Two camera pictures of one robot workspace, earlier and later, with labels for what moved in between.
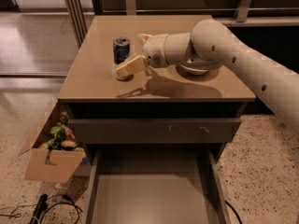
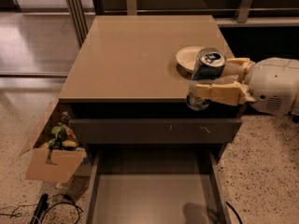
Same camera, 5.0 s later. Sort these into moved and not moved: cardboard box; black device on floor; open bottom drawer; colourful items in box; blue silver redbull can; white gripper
Moved: white gripper; blue silver redbull can
Not moved: black device on floor; cardboard box; open bottom drawer; colourful items in box
